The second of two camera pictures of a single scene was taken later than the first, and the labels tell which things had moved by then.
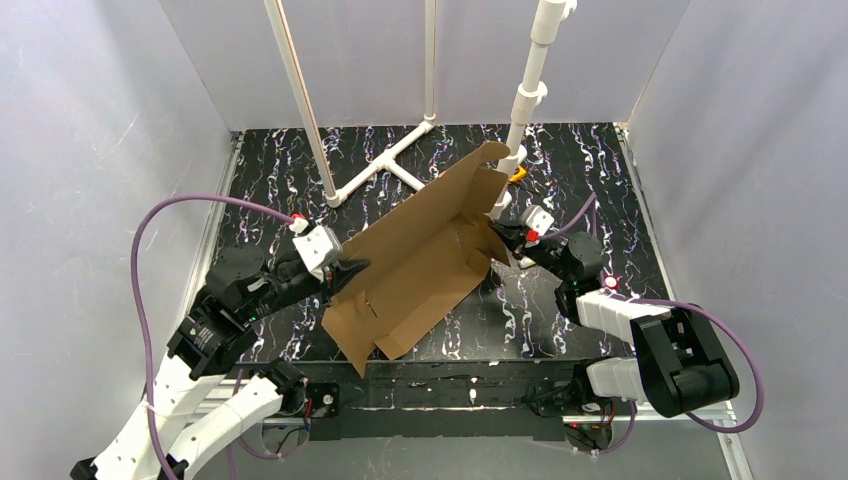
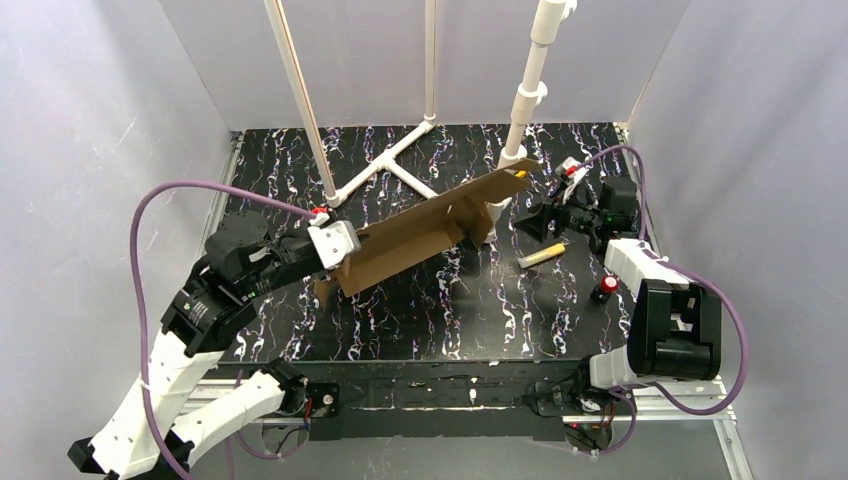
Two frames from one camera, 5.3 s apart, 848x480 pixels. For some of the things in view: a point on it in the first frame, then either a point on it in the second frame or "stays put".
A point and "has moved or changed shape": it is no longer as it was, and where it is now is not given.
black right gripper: [521, 240] to [559, 213]
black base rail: [485, 398] stays put
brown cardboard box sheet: [421, 258] has moved or changed shape
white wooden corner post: [291, 64] stays put
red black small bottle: [612, 281] stays put
